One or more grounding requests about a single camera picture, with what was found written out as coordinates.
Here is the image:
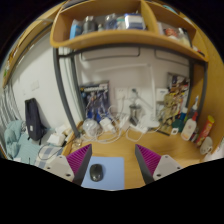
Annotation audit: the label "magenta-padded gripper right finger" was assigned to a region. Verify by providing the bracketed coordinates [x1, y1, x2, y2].
[134, 144, 183, 186]

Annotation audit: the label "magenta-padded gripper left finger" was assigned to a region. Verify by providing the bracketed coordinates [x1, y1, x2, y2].
[44, 143, 94, 186]

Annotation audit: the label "black computer mouse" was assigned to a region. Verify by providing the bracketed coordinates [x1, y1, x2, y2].
[89, 163, 104, 183]

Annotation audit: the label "light blue mouse pad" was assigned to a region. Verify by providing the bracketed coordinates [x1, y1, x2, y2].
[80, 155, 125, 192]

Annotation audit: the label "small clear glass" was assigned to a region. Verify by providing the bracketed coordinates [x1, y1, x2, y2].
[72, 138, 83, 148]

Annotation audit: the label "blue checked bed sheet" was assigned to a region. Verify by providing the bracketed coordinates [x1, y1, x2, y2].
[34, 143, 64, 168]

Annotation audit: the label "white tissue packs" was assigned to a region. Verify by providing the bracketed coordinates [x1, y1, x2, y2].
[46, 124, 73, 147]

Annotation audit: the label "white power strip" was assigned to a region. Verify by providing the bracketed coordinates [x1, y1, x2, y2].
[129, 123, 148, 134]

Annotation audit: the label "clear plastic cup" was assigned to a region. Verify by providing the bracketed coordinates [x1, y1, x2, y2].
[82, 118, 101, 136]

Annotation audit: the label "white charger block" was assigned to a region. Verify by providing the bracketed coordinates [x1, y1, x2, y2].
[99, 117, 116, 134]

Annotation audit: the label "white red-capped lotion bottle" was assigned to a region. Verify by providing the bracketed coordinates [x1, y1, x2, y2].
[180, 111, 199, 142]

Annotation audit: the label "gold robot figure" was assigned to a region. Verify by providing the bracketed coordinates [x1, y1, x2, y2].
[161, 93, 178, 126]

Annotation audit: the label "black backpack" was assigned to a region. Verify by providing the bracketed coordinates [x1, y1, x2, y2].
[24, 97, 46, 142]

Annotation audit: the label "teal blanket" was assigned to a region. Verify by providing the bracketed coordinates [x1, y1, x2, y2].
[3, 119, 39, 164]

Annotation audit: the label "red yellow chip can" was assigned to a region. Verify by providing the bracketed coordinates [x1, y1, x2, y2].
[195, 115, 215, 147]

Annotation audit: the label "blue model kit box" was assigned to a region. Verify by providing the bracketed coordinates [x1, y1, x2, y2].
[78, 80, 111, 118]

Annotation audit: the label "clear blue spray bottle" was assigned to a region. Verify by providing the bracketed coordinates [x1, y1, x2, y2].
[189, 95, 200, 116]

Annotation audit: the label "wooden shelf unit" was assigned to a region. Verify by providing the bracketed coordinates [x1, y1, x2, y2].
[49, 0, 209, 63]

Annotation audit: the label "white cable tangle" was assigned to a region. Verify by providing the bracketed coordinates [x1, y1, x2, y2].
[78, 113, 158, 144]

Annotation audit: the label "white wall socket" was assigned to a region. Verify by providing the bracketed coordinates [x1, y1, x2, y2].
[114, 87, 129, 100]

